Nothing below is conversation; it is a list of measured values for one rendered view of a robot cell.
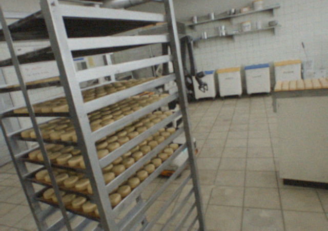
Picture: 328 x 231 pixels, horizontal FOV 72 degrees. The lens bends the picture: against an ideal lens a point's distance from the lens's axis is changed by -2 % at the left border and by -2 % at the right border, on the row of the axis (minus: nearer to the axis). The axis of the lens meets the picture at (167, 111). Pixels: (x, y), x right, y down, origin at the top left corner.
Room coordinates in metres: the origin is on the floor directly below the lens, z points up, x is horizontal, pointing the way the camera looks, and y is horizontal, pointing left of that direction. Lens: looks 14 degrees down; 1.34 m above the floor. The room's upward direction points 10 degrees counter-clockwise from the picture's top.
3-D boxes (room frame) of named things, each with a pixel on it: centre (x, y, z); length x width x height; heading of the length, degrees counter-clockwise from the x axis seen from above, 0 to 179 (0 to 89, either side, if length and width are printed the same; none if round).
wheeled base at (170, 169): (2.66, 0.13, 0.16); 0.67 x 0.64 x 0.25; 59
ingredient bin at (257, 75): (5.48, -2.30, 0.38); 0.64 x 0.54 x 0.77; 157
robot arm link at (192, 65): (2.61, -0.37, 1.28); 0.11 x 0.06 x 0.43; 149
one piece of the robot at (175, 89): (2.51, -0.12, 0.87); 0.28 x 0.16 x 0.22; 149
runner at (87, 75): (0.88, 0.10, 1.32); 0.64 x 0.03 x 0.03; 148
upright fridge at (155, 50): (6.28, -0.03, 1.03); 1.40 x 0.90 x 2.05; 67
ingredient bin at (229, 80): (5.73, -1.70, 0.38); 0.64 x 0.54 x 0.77; 158
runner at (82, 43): (0.88, 0.10, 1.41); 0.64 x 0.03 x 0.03; 148
